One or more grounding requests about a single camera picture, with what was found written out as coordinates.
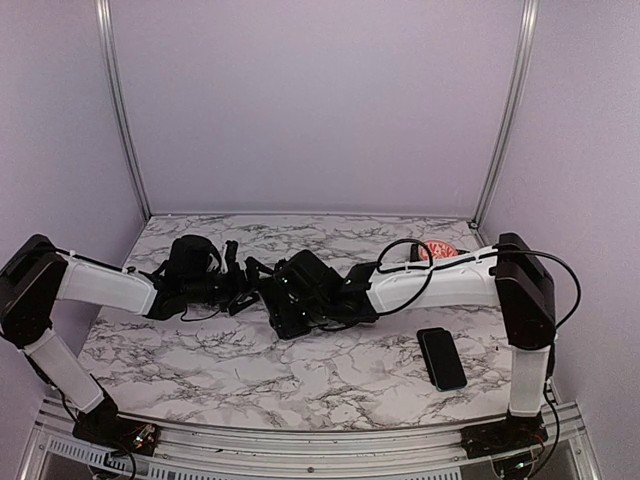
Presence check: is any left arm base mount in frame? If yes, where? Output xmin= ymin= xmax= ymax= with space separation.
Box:
xmin=73 ymin=398 xmax=160 ymax=456

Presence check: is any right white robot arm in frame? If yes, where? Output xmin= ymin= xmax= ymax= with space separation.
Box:
xmin=257 ymin=233 xmax=557 ymax=448

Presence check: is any red white patterned bowl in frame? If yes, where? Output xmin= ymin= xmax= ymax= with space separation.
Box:
xmin=419 ymin=240 xmax=459 ymax=260

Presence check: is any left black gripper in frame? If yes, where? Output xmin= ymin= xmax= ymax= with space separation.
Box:
xmin=184 ymin=256 xmax=278 ymax=315

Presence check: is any black floral cloth mat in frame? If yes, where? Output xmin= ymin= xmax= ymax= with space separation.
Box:
xmin=409 ymin=244 xmax=423 ymax=262

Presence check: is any front aluminium rail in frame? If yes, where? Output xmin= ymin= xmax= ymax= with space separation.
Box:
xmin=17 ymin=397 xmax=601 ymax=479

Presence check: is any left aluminium frame post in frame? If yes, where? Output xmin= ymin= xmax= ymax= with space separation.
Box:
xmin=95 ymin=0 xmax=152 ymax=223

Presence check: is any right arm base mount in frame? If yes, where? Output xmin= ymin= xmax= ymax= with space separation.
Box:
xmin=460 ymin=412 xmax=549 ymax=459

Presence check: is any right aluminium frame post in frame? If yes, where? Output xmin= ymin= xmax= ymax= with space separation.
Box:
xmin=472 ymin=0 xmax=540 ymax=230

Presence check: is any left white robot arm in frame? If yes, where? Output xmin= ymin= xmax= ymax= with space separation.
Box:
xmin=1 ymin=234 xmax=259 ymax=445

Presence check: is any aluminium frame post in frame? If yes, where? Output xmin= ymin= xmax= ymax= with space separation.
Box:
xmin=472 ymin=0 xmax=540 ymax=230
xmin=95 ymin=0 xmax=152 ymax=223

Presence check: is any black phone case near right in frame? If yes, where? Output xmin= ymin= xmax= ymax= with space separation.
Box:
xmin=417 ymin=327 xmax=467 ymax=392

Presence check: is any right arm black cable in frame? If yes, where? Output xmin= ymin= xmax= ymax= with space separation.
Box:
xmin=375 ymin=238 xmax=582 ymax=331

